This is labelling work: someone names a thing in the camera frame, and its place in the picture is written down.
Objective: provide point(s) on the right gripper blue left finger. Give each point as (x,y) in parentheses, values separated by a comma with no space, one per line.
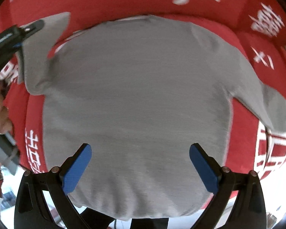
(31,210)

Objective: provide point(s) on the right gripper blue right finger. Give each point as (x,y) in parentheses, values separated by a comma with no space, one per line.
(249,209)

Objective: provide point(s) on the grey fleece sweater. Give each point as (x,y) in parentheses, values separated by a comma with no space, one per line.
(141,92)

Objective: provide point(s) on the red bedspread with white print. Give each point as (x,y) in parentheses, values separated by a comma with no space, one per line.
(257,28)

